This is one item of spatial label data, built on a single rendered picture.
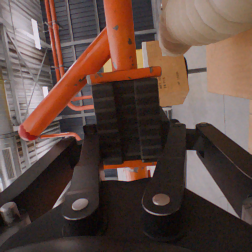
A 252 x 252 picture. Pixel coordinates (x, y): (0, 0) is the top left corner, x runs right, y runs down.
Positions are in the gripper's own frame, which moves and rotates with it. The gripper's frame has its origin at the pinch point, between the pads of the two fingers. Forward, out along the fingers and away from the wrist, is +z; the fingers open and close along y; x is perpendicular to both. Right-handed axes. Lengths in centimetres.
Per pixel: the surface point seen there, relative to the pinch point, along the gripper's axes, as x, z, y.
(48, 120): 2.0, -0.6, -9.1
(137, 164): -2.1, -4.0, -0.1
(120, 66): 6.3, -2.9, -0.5
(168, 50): 7.5, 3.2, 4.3
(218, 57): 6.2, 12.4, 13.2
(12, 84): 19, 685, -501
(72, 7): 382, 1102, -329
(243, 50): 6.6, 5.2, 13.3
